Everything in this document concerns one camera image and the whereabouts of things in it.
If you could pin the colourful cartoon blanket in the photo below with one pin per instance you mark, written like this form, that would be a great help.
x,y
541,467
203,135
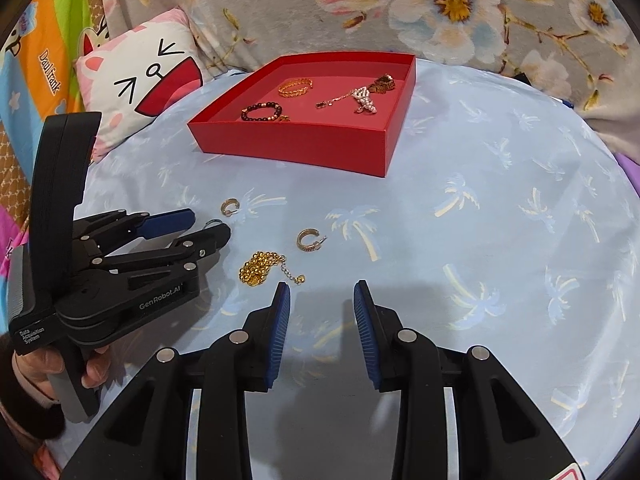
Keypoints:
x,y
45,60

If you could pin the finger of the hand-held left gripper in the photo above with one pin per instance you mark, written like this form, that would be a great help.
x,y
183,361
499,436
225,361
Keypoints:
x,y
170,220
210,240

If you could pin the red shallow cardboard box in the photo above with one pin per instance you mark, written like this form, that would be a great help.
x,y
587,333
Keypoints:
x,y
300,147

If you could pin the pink cat face pillow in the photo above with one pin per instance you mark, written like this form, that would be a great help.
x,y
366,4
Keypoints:
x,y
150,75

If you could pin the gold wristwatch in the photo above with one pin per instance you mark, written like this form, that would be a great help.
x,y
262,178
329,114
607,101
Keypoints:
x,y
384,81

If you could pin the person's left forearm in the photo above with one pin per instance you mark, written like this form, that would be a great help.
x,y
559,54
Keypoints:
x,y
25,420

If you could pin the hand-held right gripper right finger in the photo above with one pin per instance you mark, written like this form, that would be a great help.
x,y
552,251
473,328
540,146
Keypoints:
x,y
365,325

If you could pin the gold hoop earring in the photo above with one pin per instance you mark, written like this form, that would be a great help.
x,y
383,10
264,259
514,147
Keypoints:
x,y
225,206
301,240

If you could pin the person's left hand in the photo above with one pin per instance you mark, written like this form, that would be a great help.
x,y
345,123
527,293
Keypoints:
x,y
95,365

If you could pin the purple flat object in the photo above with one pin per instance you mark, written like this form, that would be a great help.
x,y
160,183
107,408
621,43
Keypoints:
x,y
631,172

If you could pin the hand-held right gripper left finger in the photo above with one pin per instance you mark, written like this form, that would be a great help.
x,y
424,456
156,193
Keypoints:
x,y
280,325

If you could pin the grey floral blanket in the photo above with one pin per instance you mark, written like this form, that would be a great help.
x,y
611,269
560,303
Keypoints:
x,y
280,0

